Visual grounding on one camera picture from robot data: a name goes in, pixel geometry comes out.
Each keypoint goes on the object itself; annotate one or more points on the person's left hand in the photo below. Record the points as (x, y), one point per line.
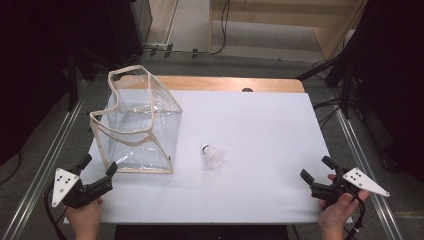
(85, 216)

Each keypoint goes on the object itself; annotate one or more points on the metal floor rail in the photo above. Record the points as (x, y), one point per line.
(43, 170)
(366, 173)

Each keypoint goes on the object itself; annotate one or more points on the light wooden frame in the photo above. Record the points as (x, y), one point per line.
(330, 36)

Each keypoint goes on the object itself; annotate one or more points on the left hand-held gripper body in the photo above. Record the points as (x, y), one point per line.
(66, 186)

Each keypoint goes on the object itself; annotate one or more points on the person's right hand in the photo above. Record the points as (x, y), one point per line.
(335, 215)

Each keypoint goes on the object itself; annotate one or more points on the black tripod stand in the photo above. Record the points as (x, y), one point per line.
(336, 70)

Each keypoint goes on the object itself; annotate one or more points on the white feather shuttlecock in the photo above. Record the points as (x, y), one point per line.
(213, 156)

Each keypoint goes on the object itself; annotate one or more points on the wooden table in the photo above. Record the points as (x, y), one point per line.
(216, 84)

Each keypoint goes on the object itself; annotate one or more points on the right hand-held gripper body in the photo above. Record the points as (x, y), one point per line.
(363, 181)

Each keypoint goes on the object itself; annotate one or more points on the black cabinet with glass side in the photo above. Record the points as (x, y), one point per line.
(128, 30)

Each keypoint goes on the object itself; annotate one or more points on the clear plastic bag beige trim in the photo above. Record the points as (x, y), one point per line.
(140, 133)

